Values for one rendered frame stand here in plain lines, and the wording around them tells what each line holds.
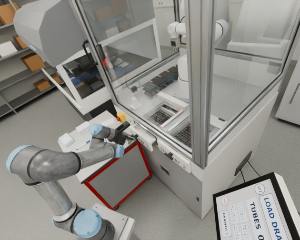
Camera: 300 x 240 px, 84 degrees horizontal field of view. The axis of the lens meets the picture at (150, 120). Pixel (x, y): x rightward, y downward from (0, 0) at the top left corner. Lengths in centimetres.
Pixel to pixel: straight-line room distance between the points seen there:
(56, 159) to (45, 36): 117
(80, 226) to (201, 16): 97
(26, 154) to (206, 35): 72
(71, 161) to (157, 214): 138
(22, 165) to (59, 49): 115
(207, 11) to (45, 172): 70
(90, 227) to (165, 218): 108
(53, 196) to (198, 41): 84
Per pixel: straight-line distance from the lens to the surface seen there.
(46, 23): 168
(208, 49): 56
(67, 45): 172
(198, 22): 55
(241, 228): 82
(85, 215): 99
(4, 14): 461
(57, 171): 70
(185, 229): 188
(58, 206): 97
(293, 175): 232
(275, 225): 74
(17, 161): 78
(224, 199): 89
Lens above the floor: 183
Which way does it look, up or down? 42 degrees down
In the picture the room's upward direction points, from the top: 15 degrees counter-clockwise
